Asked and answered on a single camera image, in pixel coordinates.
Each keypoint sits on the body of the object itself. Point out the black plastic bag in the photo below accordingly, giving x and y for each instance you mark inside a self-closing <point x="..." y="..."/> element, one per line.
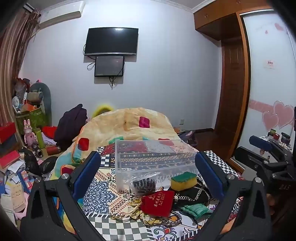
<point x="34" y="163"/>

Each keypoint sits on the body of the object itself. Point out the red cloth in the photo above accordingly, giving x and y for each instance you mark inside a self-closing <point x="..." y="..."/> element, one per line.
<point x="49" y="132"/>

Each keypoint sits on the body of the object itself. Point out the red gift box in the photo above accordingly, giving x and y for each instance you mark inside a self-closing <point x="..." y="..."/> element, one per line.
<point x="7" y="133"/>

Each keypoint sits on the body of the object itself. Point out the wall-mounted black television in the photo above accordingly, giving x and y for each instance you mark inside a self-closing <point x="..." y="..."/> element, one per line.
<point x="111" y="41"/>

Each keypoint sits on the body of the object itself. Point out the dark purple backpack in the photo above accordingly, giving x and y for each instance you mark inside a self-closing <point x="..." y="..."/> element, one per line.
<point x="69" y="126"/>

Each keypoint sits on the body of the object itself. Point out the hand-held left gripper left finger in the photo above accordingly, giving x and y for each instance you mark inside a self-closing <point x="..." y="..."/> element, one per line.
<point x="86" y="171"/>

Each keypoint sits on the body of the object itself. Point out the pile of papers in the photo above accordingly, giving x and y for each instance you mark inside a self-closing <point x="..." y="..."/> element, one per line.
<point x="12" y="185"/>

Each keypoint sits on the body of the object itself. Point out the yellow round cushion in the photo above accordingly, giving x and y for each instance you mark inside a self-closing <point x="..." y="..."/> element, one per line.
<point x="101" y="109"/>

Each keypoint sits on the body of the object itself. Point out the wooden wardrobe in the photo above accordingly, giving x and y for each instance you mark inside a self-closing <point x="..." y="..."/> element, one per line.
<point x="231" y="81"/>

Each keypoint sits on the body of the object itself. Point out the green cosmetic jar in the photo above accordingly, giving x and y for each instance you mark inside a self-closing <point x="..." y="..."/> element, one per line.
<point x="272" y="132"/>

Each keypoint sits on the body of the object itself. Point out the yellow and green sponge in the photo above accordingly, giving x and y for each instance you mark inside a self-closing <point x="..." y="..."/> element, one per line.
<point x="183" y="182"/>

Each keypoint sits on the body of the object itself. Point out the patterned patchwork blanket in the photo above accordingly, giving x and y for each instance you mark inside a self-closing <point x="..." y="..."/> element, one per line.
<point x="111" y="199"/>

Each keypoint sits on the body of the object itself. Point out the white sliding wardrobe door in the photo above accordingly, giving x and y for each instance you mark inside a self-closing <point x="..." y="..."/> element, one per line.
<point x="266" y="88"/>

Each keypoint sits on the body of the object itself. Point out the red tin can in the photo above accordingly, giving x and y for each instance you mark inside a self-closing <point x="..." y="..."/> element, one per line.
<point x="53" y="150"/>

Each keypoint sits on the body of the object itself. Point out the green padded cloth pouch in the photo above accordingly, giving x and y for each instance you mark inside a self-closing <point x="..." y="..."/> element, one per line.
<point x="197" y="211"/>

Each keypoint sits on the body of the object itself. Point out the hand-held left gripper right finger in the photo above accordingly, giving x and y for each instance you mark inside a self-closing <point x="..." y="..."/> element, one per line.
<point x="209" y="176"/>

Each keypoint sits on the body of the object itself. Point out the pink rabbit figure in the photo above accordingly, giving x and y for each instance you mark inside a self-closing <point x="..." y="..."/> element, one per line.
<point x="29" y="135"/>

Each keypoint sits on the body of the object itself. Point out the black cylindrical lens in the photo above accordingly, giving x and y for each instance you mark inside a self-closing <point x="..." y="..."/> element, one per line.
<point x="37" y="150"/>

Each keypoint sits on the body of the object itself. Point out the yellow quilt with coloured squares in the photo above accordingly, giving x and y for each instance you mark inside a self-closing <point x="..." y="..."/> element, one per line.
<point x="129" y="125"/>

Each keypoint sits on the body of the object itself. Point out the striped brown curtain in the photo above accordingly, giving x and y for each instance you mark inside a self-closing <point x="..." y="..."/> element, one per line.
<point x="13" y="60"/>

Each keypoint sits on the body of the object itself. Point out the white paper label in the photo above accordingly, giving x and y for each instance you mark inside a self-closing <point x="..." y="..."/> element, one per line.
<point x="270" y="64"/>

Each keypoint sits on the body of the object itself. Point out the small wall-mounted monitor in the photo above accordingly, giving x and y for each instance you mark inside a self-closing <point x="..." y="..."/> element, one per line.
<point x="109" y="66"/>

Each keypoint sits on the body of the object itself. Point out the black glove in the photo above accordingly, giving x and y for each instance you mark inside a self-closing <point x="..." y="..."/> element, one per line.
<point x="144" y="185"/>

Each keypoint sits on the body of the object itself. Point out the clear plastic storage box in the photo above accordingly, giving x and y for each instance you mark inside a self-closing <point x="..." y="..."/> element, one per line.
<point x="152" y="160"/>

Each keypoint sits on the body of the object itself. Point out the pink heart stickers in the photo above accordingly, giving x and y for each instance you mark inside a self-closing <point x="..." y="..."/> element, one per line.
<point x="281" y="114"/>

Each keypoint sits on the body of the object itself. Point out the green thermos bottle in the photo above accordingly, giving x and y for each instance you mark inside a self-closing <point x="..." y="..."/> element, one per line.
<point x="39" y="139"/>

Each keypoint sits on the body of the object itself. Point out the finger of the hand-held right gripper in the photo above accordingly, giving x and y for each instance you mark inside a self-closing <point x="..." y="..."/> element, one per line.
<point x="245" y="155"/>
<point x="260" y="142"/>

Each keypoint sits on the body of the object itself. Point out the green patterned box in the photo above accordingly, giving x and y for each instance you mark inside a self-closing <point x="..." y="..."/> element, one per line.
<point x="34" y="119"/>

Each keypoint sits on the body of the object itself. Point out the red flat box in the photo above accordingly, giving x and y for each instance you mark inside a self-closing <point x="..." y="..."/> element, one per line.
<point x="9" y="159"/>

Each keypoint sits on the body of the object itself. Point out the dark cosmetic jar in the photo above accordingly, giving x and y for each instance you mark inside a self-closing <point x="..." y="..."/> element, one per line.
<point x="285" y="138"/>

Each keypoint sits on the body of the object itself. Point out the white air conditioner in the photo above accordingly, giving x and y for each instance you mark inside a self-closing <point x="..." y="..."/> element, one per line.
<point x="59" y="12"/>

